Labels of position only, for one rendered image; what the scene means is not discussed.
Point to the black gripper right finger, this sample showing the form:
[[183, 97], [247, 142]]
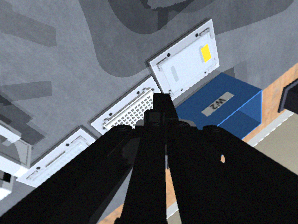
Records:
[[248, 188]]

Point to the blue box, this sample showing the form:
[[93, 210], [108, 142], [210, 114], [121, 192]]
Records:
[[227, 99]]

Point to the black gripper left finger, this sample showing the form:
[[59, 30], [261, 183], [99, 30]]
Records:
[[81, 190]]

